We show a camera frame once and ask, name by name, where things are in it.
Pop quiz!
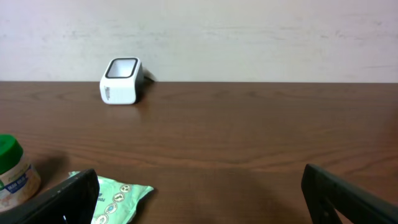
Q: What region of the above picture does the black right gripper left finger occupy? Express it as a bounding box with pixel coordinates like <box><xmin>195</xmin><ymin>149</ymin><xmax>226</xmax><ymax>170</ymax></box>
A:
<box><xmin>1</xmin><ymin>169</ymin><xmax>100</xmax><ymax>224</ymax></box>

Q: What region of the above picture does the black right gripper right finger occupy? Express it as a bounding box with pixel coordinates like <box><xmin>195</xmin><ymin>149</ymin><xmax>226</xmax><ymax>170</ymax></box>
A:
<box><xmin>301</xmin><ymin>164</ymin><xmax>397</xmax><ymax>224</ymax></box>

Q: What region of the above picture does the green lid jar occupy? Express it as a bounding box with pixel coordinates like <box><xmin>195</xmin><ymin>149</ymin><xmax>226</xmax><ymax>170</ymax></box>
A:
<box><xmin>1</xmin><ymin>134</ymin><xmax>41</xmax><ymax>212</ymax></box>

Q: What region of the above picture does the white barcode scanner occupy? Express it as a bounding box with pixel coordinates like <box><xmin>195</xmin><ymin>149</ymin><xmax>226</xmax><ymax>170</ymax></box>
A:
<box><xmin>99</xmin><ymin>57</ymin><xmax>144</xmax><ymax>105</ymax></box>

